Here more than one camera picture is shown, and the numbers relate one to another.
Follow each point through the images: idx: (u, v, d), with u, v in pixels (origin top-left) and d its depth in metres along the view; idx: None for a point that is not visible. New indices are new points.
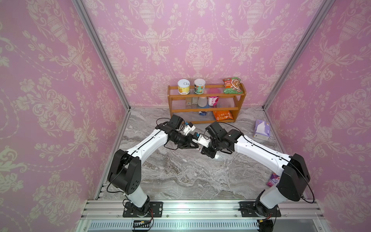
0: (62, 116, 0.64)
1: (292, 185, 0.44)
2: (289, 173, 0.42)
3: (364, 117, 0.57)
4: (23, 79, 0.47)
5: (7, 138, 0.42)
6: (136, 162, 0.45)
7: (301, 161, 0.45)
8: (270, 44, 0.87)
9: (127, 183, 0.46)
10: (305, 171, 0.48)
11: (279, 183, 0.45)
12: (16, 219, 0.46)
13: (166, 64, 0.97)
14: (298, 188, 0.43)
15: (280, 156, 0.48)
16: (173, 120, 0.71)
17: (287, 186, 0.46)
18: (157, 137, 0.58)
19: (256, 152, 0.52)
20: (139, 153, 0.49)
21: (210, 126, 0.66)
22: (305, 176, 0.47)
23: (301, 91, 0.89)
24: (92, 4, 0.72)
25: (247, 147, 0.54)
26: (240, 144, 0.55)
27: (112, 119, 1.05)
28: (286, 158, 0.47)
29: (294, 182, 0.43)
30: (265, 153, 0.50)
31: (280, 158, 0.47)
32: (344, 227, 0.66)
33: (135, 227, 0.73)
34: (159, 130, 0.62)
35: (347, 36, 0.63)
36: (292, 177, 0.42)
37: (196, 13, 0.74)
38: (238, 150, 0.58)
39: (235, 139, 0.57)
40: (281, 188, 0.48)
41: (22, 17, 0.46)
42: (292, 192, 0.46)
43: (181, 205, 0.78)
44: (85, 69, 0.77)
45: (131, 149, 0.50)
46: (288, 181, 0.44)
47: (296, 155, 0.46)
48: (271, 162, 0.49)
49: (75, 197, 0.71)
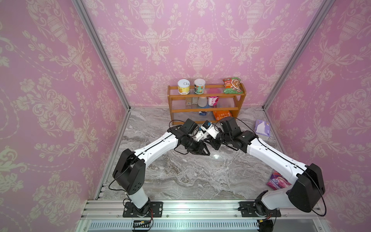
0: (62, 116, 0.64)
1: (304, 195, 0.43)
2: (303, 182, 0.41)
3: (364, 117, 0.57)
4: (23, 80, 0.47)
5: (7, 138, 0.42)
6: (140, 165, 0.45)
7: (318, 172, 0.43)
8: (270, 44, 0.87)
9: (129, 184, 0.46)
10: (320, 182, 0.45)
11: (290, 192, 0.48)
12: (16, 219, 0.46)
13: (166, 64, 0.97)
14: (310, 199, 0.41)
15: (295, 164, 0.46)
16: (187, 124, 0.68)
17: (298, 195, 0.45)
18: (166, 141, 0.57)
19: (270, 156, 0.50)
20: (145, 156, 0.48)
21: (226, 122, 0.62)
22: (320, 188, 0.45)
23: (301, 91, 0.89)
24: (92, 4, 0.72)
25: (260, 150, 0.53)
26: (253, 147, 0.54)
27: (112, 119, 1.05)
28: (301, 166, 0.45)
29: (308, 192, 0.41)
30: (279, 160, 0.48)
31: (295, 166, 0.45)
32: (344, 227, 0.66)
33: (135, 227, 0.73)
34: (170, 133, 0.61)
35: (347, 37, 0.63)
36: (305, 186, 0.41)
37: (196, 13, 0.74)
38: (250, 152, 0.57)
39: (249, 141, 0.56)
40: (292, 197, 0.47)
41: (22, 17, 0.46)
42: (303, 202, 0.44)
43: (181, 205, 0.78)
44: (85, 69, 0.77)
45: (138, 151, 0.49)
46: (299, 189, 0.43)
47: (314, 166, 0.44)
48: (285, 169, 0.47)
49: (75, 197, 0.71)
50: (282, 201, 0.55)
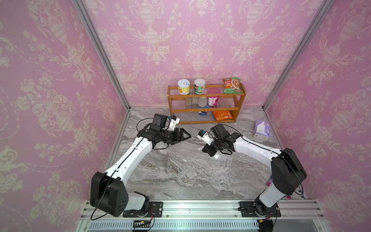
0: (62, 116, 0.64)
1: (282, 177, 0.46)
2: (277, 163, 0.46)
3: (364, 117, 0.57)
4: (23, 79, 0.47)
5: (7, 138, 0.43)
6: (118, 184, 0.41)
7: (292, 154, 0.47)
8: (270, 44, 0.87)
9: (112, 207, 0.42)
10: (298, 166, 0.47)
11: (274, 178, 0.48)
12: (16, 219, 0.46)
13: (166, 64, 0.97)
14: (291, 181, 0.45)
15: (272, 150, 0.52)
16: (156, 121, 0.63)
17: (278, 179, 0.48)
18: (139, 148, 0.52)
19: (252, 148, 0.56)
20: (120, 173, 0.44)
21: (215, 127, 0.72)
22: (299, 170, 0.48)
23: (301, 91, 0.89)
24: (92, 4, 0.72)
25: (244, 145, 0.59)
26: (237, 142, 0.62)
27: (112, 119, 1.05)
28: (277, 151, 0.51)
29: (285, 173, 0.45)
30: (258, 149, 0.55)
31: (271, 152, 0.51)
32: (344, 227, 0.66)
33: (135, 226, 0.74)
34: (141, 138, 0.56)
35: (347, 37, 0.63)
36: (280, 167, 0.45)
37: (196, 13, 0.74)
38: (237, 150, 0.63)
39: (234, 140, 0.63)
40: (277, 182, 0.50)
41: (22, 17, 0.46)
42: (286, 185, 0.47)
43: (181, 205, 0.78)
44: (85, 69, 0.77)
45: (111, 169, 0.45)
46: (277, 171, 0.47)
47: (287, 149, 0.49)
48: (263, 155, 0.52)
49: (75, 197, 0.71)
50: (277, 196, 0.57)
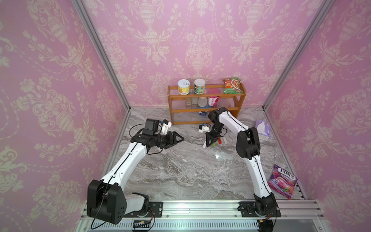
0: (62, 116, 0.64)
1: (242, 145, 0.65)
2: (240, 135, 0.64)
3: (364, 117, 0.57)
4: (23, 79, 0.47)
5: (7, 138, 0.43)
6: (116, 189, 0.41)
7: (254, 131, 0.64)
8: (270, 44, 0.87)
9: (112, 214, 0.41)
10: (256, 139, 0.65)
11: (236, 144, 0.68)
12: (16, 219, 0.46)
13: (166, 64, 0.97)
14: (247, 149, 0.64)
15: (242, 125, 0.68)
16: (149, 126, 0.64)
17: (240, 145, 0.67)
18: (135, 153, 0.52)
19: (230, 121, 0.73)
20: (117, 179, 0.44)
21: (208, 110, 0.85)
22: (255, 143, 0.66)
23: (301, 91, 0.89)
24: (92, 4, 0.72)
25: (225, 118, 0.76)
26: (221, 115, 0.78)
27: (112, 119, 1.05)
28: (245, 127, 0.67)
29: (244, 142, 0.63)
30: (234, 123, 0.71)
31: (241, 126, 0.68)
32: (344, 227, 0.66)
33: (135, 227, 0.73)
34: (135, 143, 0.56)
35: (347, 37, 0.63)
36: (242, 138, 0.63)
37: (196, 13, 0.74)
38: (220, 120, 0.80)
39: (220, 112, 0.79)
40: (238, 147, 0.69)
41: (23, 17, 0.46)
42: (243, 151, 0.66)
43: (181, 205, 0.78)
44: (85, 69, 0.77)
45: (107, 176, 0.44)
46: (239, 140, 0.66)
47: (254, 127, 0.66)
48: (235, 128, 0.70)
49: (75, 197, 0.71)
50: (257, 174, 0.66)
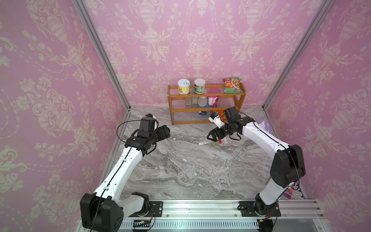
0: (63, 116, 0.64)
1: (281, 169, 0.48)
2: (280, 155, 0.47)
3: (364, 117, 0.57)
4: (23, 79, 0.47)
5: (7, 138, 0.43)
6: (109, 203, 0.39)
7: (299, 151, 0.48)
8: (270, 44, 0.87)
9: (107, 227, 0.40)
10: (300, 163, 0.48)
11: (272, 167, 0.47)
12: (16, 218, 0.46)
13: (166, 64, 0.97)
14: (288, 175, 0.48)
15: (279, 142, 0.52)
16: (144, 127, 0.60)
17: (277, 169, 0.50)
18: (128, 160, 0.49)
19: (260, 136, 0.56)
20: (110, 191, 0.41)
21: (228, 109, 0.73)
22: (300, 169, 0.49)
23: (301, 90, 0.89)
24: (92, 3, 0.72)
25: (253, 131, 0.59)
26: (248, 128, 0.61)
27: (112, 119, 1.05)
28: (284, 145, 0.50)
29: (283, 165, 0.46)
30: (266, 138, 0.54)
31: (278, 144, 0.51)
32: (344, 227, 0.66)
33: (135, 226, 0.74)
34: (129, 148, 0.53)
35: (347, 36, 0.63)
36: (281, 159, 0.46)
37: (196, 13, 0.74)
38: (244, 134, 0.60)
39: (244, 123, 0.63)
40: (274, 172, 0.51)
41: (23, 17, 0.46)
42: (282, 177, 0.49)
43: (181, 205, 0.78)
44: (85, 69, 0.77)
45: (100, 189, 0.42)
46: (278, 163, 0.48)
47: (296, 145, 0.49)
48: (269, 145, 0.53)
49: (75, 196, 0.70)
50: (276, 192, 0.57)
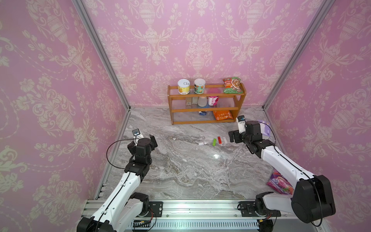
0: (62, 116, 0.64)
1: (305, 201, 0.42)
2: (303, 185, 0.42)
3: (364, 117, 0.57)
4: (23, 79, 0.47)
5: (7, 138, 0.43)
6: (107, 227, 0.39)
7: (325, 183, 0.42)
8: (270, 44, 0.87)
9: None
10: (329, 198, 0.42)
11: (293, 197, 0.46)
12: (16, 219, 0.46)
13: (166, 64, 0.97)
14: (313, 210, 0.41)
15: (303, 170, 0.47)
16: (140, 152, 0.60)
17: (300, 201, 0.44)
18: (127, 185, 0.52)
19: (280, 161, 0.52)
20: (107, 215, 0.42)
21: (251, 125, 0.67)
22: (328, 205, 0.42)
23: (300, 90, 0.89)
24: (92, 3, 0.72)
25: (273, 155, 0.56)
26: (267, 151, 0.58)
27: (112, 119, 1.05)
28: (308, 174, 0.45)
29: (306, 197, 0.41)
30: (288, 164, 0.50)
31: (302, 172, 0.46)
32: (344, 227, 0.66)
33: (135, 226, 0.74)
34: (128, 173, 0.56)
35: (347, 36, 0.63)
36: (304, 190, 0.42)
37: (196, 13, 0.74)
38: (264, 157, 0.60)
39: (263, 146, 0.60)
40: (296, 203, 0.46)
41: (23, 17, 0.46)
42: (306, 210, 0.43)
43: (181, 205, 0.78)
44: (85, 69, 0.77)
45: (98, 213, 0.43)
46: (300, 194, 0.43)
47: (322, 177, 0.43)
48: (291, 172, 0.48)
49: (75, 197, 0.71)
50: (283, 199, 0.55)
